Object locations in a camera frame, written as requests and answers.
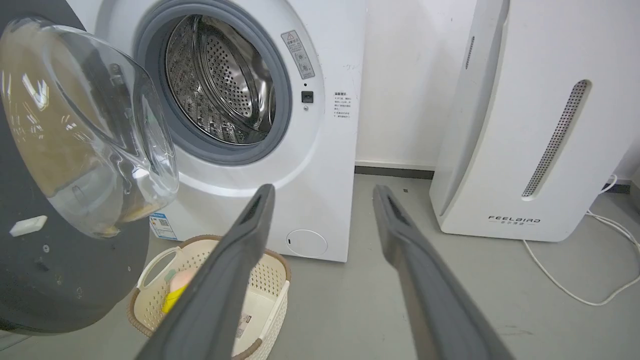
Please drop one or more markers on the white Feelbird air purifier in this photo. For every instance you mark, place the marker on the white Feelbird air purifier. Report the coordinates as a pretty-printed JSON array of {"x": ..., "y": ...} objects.
[{"x": 525, "y": 125}]

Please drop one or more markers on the yellow and pink toy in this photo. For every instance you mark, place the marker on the yellow and pink toy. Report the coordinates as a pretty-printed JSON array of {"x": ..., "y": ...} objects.
[{"x": 177, "y": 290}]

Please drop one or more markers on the washing machine door with glass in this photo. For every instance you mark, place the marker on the washing machine door with glass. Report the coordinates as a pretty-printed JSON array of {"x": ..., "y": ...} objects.
[{"x": 65, "y": 175}]

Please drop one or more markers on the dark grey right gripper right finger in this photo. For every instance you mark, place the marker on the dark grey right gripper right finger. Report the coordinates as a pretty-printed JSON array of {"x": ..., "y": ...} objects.
[{"x": 440, "y": 305}]

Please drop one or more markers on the cream plastic laundry basket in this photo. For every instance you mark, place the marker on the cream plastic laundry basket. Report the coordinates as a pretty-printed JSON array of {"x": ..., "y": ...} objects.
[{"x": 260, "y": 300}]

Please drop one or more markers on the white front-load washing machine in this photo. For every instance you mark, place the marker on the white front-load washing machine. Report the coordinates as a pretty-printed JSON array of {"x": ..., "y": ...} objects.
[{"x": 320, "y": 150}]

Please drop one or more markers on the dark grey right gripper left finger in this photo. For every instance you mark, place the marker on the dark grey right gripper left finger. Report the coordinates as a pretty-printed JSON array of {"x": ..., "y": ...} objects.
[{"x": 220, "y": 295}]

